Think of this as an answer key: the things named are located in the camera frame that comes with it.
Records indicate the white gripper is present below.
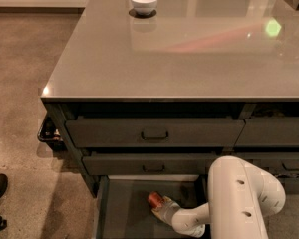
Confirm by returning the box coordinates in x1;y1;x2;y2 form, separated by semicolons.
151;196;180;224

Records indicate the red coke can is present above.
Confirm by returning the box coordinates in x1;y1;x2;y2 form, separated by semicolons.
148;191;163;208

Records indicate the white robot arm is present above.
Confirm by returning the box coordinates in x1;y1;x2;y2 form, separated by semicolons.
148;156;286;239

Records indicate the open bottom left drawer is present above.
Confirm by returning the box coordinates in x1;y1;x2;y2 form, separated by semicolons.
93;176;211;239

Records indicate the middle left drawer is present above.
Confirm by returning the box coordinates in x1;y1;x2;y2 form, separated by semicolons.
83;153;217;175

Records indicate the top left drawer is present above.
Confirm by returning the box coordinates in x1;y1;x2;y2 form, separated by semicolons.
65;119;245;147

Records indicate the dark grey drawer cabinet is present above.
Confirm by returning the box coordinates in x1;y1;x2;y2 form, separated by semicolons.
42;0;299;239

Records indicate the middle right drawer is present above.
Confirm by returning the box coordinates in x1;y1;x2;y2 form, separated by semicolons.
237;152;299;174

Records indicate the bottom right drawer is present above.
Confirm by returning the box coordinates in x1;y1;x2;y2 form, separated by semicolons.
279;177;299;194

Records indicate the top right drawer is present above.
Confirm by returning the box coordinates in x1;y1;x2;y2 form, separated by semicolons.
236;117;299;147

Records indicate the black bin beside cabinet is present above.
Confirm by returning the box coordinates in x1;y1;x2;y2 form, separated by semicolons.
37;115;66;151

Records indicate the white ceramic bowl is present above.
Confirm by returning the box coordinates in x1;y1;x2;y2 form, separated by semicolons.
130;0;158;15

